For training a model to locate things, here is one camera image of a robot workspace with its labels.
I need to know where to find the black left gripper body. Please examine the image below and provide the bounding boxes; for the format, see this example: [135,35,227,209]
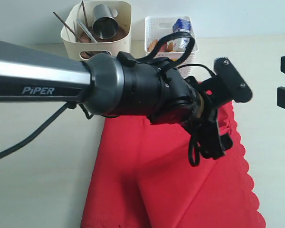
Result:
[181,76,233,161]

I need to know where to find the blue white milk carton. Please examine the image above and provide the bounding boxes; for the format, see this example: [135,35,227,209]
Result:
[172,18,192,52]

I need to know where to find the fried chicken nugget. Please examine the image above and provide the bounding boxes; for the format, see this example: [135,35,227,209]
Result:
[148,39,158,52]

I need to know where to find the red table cloth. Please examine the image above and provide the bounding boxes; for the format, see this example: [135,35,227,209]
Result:
[80,103,266,228]

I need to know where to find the stainless steel cup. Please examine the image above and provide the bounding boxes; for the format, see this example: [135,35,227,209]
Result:
[92,4,119,39]

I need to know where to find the steel table knife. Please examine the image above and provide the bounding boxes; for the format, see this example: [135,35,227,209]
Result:
[76,19,97,43]

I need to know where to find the brown wooden plate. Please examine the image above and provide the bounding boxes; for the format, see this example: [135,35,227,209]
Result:
[80,27,127,59]

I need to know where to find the dark wooden chopstick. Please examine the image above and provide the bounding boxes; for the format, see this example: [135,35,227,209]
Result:
[81,0,89,28]
[53,11,82,42]

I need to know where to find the yellow cheese wedge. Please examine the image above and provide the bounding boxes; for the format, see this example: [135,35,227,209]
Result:
[167,42,179,52]

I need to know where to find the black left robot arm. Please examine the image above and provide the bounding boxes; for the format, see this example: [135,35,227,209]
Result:
[0,41,233,166]

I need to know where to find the white perforated basket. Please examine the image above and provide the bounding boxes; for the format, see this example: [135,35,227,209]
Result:
[144,16,199,78]

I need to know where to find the cream plastic bin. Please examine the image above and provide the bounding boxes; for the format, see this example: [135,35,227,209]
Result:
[60,0,132,60]

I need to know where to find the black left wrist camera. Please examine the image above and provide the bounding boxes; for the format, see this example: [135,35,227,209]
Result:
[214,57,253,103]

